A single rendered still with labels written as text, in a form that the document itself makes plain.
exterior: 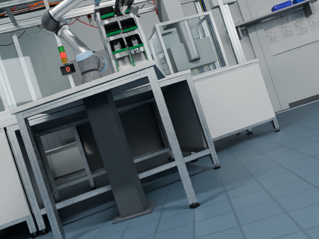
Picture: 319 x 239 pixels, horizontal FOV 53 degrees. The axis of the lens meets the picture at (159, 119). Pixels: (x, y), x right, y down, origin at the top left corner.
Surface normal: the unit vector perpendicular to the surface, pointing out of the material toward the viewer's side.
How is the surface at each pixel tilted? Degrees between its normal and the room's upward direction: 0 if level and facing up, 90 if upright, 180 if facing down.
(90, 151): 90
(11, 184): 90
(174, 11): 90
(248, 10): 90
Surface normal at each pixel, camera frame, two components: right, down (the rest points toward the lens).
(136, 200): -0.11, 0.03
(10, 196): 0.22, -0.08
